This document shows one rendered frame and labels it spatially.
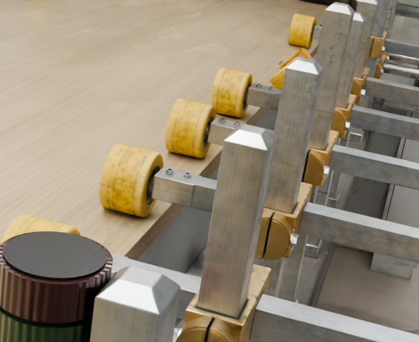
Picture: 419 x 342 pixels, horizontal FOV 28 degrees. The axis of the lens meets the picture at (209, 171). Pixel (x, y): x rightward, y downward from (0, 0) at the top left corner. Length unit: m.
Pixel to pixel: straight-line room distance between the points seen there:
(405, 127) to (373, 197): 1.79
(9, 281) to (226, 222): 0.27
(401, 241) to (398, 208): 2.13
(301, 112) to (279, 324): 0.25
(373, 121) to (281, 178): 0.55
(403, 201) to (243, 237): 2.43
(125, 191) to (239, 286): 0.33
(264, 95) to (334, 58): 0.35
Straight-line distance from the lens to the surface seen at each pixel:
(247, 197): 0.66
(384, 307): 2.95
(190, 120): 1.22
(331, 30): 1.13
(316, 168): 1.14
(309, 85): 0.88
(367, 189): 3.22
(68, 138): 1.27
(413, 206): 3.09
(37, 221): 0.80
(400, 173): 1.20
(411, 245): 0.97
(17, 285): 0.43
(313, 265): 1.46
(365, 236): 0.97
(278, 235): 0.91
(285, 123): 0.90
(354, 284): 3.06
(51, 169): 1.15
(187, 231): 1.47
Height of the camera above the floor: 1.31
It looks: 20 degrees down
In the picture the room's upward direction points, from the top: 9 degrees clockwise
